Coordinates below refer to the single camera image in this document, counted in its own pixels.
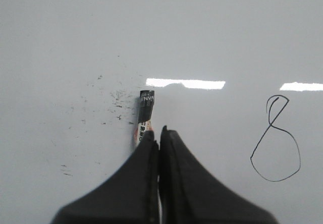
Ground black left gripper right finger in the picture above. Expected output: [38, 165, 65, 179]
[159, 127, 277, 223]

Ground white whiteboard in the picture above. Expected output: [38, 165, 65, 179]
[1, 0, 322, 223]

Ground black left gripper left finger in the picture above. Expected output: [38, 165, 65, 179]
[52, 131, 159, 223]

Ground white black whiteboard marker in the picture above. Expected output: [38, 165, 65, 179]
[133, 90, 155, 149]

